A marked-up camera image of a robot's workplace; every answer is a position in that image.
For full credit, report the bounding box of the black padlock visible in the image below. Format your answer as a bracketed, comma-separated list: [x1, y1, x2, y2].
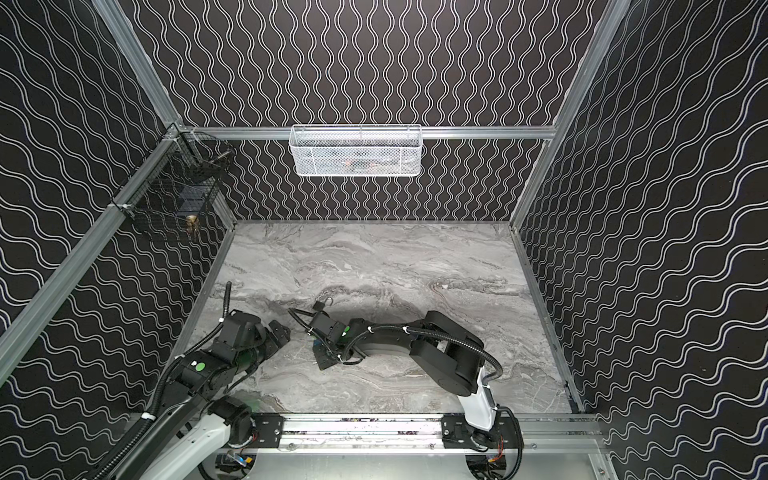
[312, 296, 334, 312]

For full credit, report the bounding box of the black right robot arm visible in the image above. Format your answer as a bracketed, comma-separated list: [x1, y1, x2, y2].
[288, 302, 503, 433]

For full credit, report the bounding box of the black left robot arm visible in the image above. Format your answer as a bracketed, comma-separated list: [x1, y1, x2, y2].
[87, 299, 291, 479]

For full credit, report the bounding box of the brass padlock in basket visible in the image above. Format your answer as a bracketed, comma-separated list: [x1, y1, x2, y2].
[185, 215, 200, 236]

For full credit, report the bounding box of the black wire mesh basket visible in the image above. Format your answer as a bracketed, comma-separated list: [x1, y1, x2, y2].
[122, 132, 235, 244]

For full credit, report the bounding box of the white wire mesh basket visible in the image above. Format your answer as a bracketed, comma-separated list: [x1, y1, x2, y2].
[289, 133, 424, 177]

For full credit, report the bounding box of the aluminium linear rail base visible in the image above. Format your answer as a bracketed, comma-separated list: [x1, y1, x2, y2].
[241, 413, 604, 455]

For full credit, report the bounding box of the aluminium left side rail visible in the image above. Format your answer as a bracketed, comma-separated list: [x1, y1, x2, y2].
[1, 126, 179, 381]

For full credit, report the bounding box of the aluminium horizontal back rail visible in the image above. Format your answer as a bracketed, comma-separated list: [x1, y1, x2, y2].
[183, 125, 556, 141]

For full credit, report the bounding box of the aluminium frame corner post left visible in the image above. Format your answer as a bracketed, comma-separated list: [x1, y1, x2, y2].
[93, 0, 182, 126]

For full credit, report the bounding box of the aluminium frame corner post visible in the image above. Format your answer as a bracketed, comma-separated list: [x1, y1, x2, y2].
[510, 0, 631, 231]
[93, 0, 182, 126]

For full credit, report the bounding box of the aluminium frame corner post right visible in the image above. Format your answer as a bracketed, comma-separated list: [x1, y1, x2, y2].
[510, 0, 631, 231]

